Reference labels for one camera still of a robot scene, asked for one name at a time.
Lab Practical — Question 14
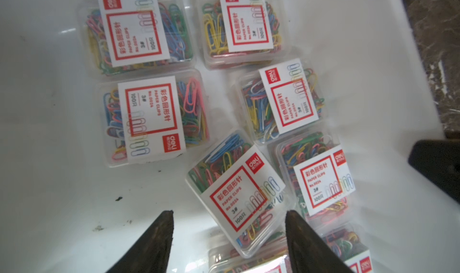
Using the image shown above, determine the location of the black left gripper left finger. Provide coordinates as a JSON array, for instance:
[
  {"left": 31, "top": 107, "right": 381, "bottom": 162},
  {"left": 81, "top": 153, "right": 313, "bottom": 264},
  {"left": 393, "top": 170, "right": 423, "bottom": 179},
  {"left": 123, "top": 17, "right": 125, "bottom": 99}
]
[{"left": 108, "top": 211, "right": 174, "bottom": 273}]

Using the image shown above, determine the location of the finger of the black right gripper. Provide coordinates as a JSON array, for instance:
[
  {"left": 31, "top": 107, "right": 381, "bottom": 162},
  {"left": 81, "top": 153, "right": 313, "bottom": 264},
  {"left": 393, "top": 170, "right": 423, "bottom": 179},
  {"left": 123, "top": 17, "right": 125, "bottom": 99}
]
[{"left": 408, "top": 139, "right": 460, "bottom": 202}]

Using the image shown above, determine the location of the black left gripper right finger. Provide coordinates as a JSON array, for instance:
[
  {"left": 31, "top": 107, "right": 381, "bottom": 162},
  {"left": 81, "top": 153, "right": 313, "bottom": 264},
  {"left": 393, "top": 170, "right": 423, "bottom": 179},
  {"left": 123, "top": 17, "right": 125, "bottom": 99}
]
[{"left": 285, "top": 210, "right": 352, "bottom": 273}]

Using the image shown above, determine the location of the paper clip box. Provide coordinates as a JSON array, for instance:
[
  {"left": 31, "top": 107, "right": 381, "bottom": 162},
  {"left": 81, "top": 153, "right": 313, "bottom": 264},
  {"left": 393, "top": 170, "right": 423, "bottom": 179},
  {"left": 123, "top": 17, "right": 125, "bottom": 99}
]
[
  {"left": 185, "top": 129, "right": 294, "bottom": 258},
  {"left": 208, "top": 231, "right": 292, "bottom": 273},
  {"left": 322, "top": 224, "right": 374, "bottom": 273},
  {"left": 196, "top": 0, "right": 291, "bottom": 69},
  {"left": 95, "top": 69, "right": 210, "bottom": 168},
  {"left": 234, "top": 58, "right": 327, "bottom": 145},
  {"left": 77, "top": 0, "right": 196, "bottom": 78},
  {"left": 273, "top": 131, "right": 357, "bottom": 228}
]

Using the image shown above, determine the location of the white plastic storage tray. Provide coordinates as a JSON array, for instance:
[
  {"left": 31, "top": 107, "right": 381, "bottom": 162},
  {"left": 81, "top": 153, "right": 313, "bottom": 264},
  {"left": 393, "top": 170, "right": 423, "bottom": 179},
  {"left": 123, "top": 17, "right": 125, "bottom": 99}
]
[{"left": 1, "top": 0, "right": 460, "bottom": 273}]

